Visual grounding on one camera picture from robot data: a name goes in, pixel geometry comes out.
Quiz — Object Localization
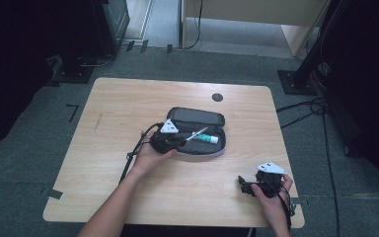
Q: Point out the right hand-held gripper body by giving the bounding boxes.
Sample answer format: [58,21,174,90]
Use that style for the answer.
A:
[250,161,288,198]

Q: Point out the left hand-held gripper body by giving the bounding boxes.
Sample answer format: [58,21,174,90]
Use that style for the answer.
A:
[149,118,183,155]

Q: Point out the thin silver stick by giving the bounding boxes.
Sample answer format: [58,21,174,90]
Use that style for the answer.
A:
[185,126,209,142]

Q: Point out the black zip pouch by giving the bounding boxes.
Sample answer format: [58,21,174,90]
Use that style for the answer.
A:
[166,106,227,157]

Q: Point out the green and white tube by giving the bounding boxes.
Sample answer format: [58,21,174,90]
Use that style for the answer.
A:
[191,131,220,145]

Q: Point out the person's left hand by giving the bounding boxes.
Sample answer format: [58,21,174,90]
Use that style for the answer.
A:
[131,139,178,178]

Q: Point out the person's right hand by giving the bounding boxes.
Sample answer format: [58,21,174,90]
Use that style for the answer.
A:
[250,174,294,215]

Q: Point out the black tape strip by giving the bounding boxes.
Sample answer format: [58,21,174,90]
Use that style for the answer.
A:
[46,189,64,200]

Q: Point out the dark cabinet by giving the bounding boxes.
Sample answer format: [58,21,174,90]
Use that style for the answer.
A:
[90,0,131,57]

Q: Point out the right hand-held gripper cable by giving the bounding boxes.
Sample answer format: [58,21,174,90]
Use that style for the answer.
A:
[265,179,298,231]

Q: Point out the hand-held gripper cable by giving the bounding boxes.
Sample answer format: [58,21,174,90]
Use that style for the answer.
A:
[118,121,164,185]
[265,179,298,231]

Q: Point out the left hand-held gripper cable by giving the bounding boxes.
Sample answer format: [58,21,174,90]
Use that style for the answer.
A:
[118,121,164,185]

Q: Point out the long thin floor cable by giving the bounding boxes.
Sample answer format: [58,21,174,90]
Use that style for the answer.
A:
[321,110,342,237]

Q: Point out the black floor cables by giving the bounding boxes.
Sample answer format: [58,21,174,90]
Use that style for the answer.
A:
[275,96,329,129]

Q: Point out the hanging black cable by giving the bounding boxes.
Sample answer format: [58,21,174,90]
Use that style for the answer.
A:
[185,0,205,50]

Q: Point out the black post with base plate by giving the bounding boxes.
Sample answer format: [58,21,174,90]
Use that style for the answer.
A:
[276,0,346,97]

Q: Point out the black stand with base plate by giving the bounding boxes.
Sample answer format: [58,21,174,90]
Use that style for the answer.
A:
[46,52,114,85]

